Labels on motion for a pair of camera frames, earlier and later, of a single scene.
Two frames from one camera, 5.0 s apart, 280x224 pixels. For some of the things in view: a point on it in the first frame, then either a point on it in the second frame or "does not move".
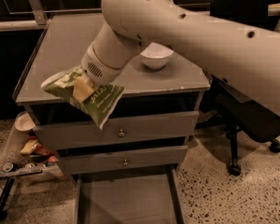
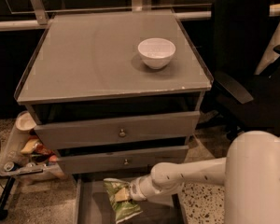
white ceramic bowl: x=156 y=56 does not move
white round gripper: x=98 y=68 → x=135 y=190
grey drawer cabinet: x=127 y=172 does not move
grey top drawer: x=116 y=131 does not move
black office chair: x=231 y=107 does not move
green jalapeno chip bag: x=101 y=103 → x=123 y=209
